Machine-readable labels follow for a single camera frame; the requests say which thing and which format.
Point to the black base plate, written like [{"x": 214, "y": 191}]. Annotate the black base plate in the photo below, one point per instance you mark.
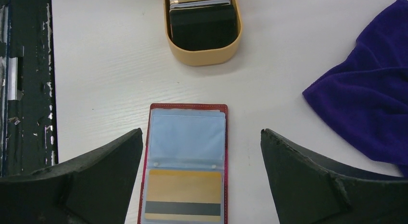
[{"x": 28, "y": 123}]

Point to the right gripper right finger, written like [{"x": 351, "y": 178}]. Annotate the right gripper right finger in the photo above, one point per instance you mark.
[{"x": 310, "y": 188}]

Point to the purple cloth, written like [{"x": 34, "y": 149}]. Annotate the purple cloth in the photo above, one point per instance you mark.
[{"x": 364, "y": 99}]

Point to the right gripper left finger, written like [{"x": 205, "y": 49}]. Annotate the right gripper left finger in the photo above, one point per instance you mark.
[{"x": 93, "y": 188}]

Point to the cards in tray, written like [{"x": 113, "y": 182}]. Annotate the cards in tray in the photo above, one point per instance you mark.
[{"x": 198, "y": 25}]

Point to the gold card in holder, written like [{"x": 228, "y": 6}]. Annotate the gold card in holder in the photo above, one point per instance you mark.
[{"x": 191, "y": 196}]

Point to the red leather card holder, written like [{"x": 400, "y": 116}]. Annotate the red leather card holder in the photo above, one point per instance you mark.
[{"x": 187, "y": 137}]

